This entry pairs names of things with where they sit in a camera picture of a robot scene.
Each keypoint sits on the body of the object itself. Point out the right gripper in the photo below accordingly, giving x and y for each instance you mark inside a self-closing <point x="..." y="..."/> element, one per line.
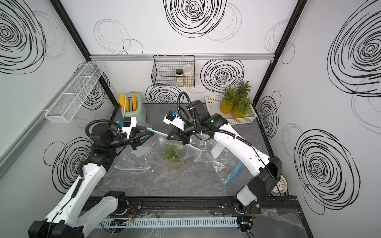
<point x="185" y="139"/>

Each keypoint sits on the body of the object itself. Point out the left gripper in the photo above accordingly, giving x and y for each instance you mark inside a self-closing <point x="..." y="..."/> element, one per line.
<point x="137" y="140"/>

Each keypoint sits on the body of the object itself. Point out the zip-top bag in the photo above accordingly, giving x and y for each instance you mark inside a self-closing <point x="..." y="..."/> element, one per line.
<point x="133" y="161"/>
<point x="205" y="148"/>
<point x="224" y="162"/>
<point x="157" y="143"/>

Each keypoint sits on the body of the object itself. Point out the pineapple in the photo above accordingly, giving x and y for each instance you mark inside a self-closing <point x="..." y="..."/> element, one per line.
<point x="242" y="91"/>
<point x="241" y="108"/>
<point x="172" y="156"/>
<point x="227" y="103"/>

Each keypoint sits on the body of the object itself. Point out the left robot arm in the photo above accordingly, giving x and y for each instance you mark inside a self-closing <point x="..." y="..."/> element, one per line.
<point x="65" y="220"/>

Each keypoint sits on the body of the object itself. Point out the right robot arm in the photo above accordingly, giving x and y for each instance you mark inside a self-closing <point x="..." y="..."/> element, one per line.
<point x="196" y="119"/>

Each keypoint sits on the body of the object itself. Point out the mint green toaster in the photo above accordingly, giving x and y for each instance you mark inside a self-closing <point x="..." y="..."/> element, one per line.
<point x="140" y="113"/>

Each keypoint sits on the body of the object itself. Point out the orange toast slice right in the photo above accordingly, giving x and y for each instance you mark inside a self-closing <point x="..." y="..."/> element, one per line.
<point x="134" y="102"/>

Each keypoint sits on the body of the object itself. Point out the yellow toast slice left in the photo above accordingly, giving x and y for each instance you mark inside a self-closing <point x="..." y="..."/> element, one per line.
<point x="124" y="102"/>

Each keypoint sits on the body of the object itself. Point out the white plastic basket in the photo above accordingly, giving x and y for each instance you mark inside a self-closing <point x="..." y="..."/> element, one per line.
<point x="213" y="107"/>

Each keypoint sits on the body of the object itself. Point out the white lid jar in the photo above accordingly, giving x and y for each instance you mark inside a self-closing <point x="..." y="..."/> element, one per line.
<point x="188" y="75"/>

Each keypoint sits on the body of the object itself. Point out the black lid spice jar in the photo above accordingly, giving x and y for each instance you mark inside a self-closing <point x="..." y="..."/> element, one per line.
<point x="179" y="77"/>

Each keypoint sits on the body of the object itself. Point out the white woven ball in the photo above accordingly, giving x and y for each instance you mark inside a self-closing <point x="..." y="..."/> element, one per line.
<point x="281" y="187"/>

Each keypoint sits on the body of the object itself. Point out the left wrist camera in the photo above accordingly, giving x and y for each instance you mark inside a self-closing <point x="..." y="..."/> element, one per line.
<point x="127" y="125"/>

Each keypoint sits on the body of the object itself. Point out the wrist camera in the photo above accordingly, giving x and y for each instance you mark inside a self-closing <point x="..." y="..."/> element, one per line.
<point x="127" y="125"/>
<point x="172" y="118"/>

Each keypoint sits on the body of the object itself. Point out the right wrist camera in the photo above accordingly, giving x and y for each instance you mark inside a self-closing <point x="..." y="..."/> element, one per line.
<point x="172" y="118"/>

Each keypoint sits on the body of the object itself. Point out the black wire basket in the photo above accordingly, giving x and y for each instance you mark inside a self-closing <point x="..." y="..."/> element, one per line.
<point x="164" y="68"/>

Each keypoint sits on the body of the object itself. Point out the white wire shelf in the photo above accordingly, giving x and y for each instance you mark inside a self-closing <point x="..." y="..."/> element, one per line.
<point x="75" y="92"/>

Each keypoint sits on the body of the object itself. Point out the grey cable duct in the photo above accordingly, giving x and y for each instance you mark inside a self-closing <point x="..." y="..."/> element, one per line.
<point x="193" y="222"/>

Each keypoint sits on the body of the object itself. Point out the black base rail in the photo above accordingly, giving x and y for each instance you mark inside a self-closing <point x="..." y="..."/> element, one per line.
<point x="227" y="205"/>

